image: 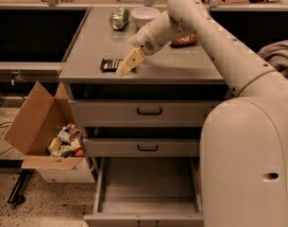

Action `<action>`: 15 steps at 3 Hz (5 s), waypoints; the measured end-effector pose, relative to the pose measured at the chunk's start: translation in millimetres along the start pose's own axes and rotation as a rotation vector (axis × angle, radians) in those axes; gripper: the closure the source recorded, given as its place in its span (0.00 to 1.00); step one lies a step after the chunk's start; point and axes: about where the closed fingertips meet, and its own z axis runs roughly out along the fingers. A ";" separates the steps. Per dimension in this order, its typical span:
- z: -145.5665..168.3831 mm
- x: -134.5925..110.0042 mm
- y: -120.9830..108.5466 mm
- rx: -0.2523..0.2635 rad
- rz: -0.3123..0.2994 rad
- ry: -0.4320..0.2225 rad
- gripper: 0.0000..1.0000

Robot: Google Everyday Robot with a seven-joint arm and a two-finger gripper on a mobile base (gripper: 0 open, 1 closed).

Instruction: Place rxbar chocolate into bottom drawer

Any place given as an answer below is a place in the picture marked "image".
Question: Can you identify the white bowl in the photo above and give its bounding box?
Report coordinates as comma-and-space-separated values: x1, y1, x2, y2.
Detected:
131, 7, 161, 28

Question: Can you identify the top grey drawer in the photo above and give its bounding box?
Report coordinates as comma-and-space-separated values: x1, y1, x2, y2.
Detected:
68, 84, 229, 128

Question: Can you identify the bottom grey drawer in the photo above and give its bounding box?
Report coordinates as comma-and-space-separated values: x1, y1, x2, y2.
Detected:
84, 157, 204, 227

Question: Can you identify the dark chocolate rxbar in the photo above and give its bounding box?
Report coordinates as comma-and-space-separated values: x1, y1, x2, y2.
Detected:
100, 59, 123, 73

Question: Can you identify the middle grey drawer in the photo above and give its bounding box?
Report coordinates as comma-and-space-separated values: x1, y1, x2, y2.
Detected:
84, 127, 201, 157

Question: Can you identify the snack packets pile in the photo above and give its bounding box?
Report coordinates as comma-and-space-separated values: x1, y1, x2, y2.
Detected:
47, 123, 84, 158

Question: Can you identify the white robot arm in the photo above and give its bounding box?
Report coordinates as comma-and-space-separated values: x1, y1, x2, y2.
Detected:
117, 0, 288, 227

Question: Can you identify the open cardboard box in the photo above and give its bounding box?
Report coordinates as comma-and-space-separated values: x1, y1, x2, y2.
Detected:
4, 81, 83, 170

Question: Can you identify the white box under cardboard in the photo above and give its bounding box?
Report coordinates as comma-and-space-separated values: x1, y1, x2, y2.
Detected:
38, 158, 95, 183

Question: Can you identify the grey drawer cabinet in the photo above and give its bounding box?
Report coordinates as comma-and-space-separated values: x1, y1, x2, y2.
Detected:
59, 6, 232, 163

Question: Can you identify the black table leg base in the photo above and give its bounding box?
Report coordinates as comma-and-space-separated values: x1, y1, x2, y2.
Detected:
0, 159, 33, 205

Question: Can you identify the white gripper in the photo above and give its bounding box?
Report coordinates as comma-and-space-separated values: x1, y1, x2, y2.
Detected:
116, 24, 162, 77

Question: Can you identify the grey drawer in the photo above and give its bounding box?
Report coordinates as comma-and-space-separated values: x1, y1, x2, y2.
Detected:
84, 157, 204, 227
84, 127, 201, 157
68, 84, 229, 128

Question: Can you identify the crushed green soda can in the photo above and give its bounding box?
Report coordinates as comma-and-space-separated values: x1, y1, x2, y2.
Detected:
110, 7, 129, 30

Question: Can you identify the crushed orange soda can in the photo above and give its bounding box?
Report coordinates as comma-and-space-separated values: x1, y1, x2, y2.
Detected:
169, 34, 198, 47

